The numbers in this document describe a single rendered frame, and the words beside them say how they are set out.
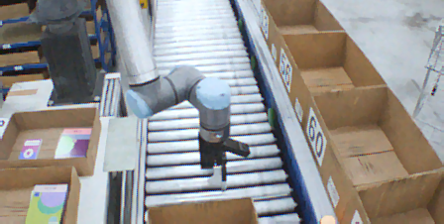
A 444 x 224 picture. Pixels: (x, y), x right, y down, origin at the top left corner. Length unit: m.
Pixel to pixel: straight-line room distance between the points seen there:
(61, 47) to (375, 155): 1.28
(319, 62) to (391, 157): 0.57
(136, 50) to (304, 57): 0.84
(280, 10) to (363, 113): 0.79
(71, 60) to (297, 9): 1.11
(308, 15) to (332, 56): 0.39
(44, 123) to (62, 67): 0.26
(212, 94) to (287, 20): 1.05
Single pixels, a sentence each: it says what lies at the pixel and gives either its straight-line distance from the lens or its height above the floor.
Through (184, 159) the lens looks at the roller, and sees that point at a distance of 1.42.
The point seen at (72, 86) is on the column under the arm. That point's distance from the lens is 1.77.
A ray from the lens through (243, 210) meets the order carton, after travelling 1.12.
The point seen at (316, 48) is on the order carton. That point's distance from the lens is 1.63.
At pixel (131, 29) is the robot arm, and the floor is 1.33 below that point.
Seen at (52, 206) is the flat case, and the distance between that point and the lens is 1.32.
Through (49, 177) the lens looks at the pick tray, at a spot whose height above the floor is 0.80.
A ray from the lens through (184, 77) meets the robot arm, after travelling 1.09.
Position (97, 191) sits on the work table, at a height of 0.75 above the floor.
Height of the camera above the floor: 1.77
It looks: 35 degrees down
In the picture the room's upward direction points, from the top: 1 degrees counter-clockwise
